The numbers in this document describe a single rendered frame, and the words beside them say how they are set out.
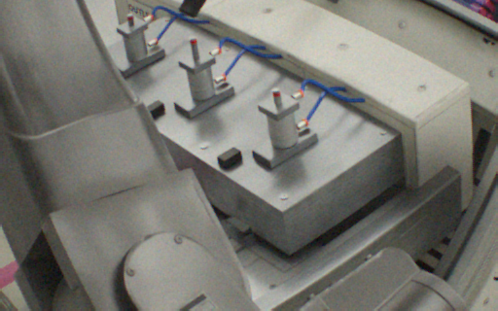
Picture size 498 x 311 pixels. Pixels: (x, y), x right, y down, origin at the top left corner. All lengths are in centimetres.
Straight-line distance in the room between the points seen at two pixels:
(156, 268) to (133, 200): 3
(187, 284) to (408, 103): 64
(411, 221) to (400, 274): 55
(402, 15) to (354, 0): 7
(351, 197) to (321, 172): 4
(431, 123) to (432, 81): 5
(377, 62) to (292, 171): 15
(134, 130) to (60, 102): 3
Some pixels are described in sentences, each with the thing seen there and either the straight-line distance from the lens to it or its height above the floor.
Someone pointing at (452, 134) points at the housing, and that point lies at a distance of 100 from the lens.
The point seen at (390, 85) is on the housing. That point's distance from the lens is 100.
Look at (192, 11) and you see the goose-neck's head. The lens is 96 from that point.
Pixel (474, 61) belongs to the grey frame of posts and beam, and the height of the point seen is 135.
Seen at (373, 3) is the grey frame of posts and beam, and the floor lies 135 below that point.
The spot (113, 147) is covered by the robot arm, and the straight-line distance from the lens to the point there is 37.
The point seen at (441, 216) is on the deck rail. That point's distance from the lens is 101.
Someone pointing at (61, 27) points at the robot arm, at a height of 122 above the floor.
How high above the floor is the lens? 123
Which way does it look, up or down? 3 degrees down
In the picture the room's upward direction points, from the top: 28 degrees clockwise
